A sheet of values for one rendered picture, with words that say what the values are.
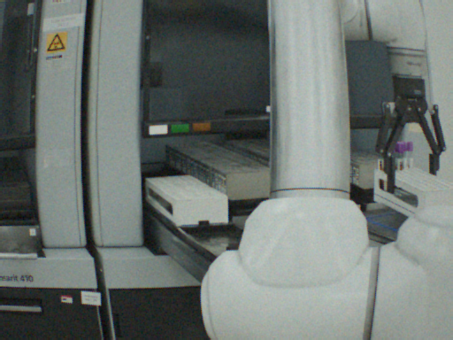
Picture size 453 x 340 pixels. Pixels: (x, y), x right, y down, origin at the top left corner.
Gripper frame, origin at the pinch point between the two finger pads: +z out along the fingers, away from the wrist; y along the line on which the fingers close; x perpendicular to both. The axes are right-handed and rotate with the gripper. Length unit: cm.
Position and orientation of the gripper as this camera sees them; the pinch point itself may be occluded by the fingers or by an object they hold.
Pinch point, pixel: (412, 179)
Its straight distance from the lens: 193.9
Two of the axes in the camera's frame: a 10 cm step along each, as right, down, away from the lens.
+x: -2.2, -1.3, 9.7
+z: 0.2, 9.9, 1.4
